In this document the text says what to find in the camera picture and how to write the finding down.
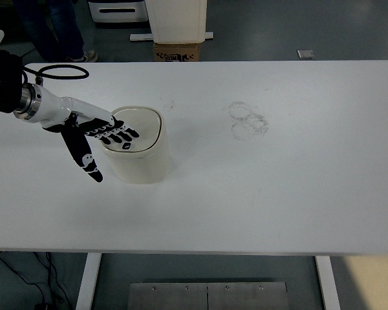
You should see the white and black hand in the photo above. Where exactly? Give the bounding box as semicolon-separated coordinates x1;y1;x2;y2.
34;85;140;184

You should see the cream trash bin with lid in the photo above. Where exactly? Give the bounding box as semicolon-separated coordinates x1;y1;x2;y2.
99;105;172;185

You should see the person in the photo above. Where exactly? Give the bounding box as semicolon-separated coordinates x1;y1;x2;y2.
13;0;99;63

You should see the white stand base bar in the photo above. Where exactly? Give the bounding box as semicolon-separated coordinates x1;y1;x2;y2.
129;30;215;42

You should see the white appliance with black slot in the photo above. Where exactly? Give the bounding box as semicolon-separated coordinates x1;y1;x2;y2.
87;0;149;27

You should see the brown cardboard box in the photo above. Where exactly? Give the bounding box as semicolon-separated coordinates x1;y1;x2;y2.
153;41;202;62

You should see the white table leg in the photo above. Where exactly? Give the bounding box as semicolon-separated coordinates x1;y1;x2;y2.
314;255;342;310
75;253;102;310

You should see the grey metal plate with screws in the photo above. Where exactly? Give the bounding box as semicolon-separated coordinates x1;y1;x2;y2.
129;281;289;310

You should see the black floor cable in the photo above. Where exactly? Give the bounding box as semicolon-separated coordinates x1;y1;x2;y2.
0;251;76;310

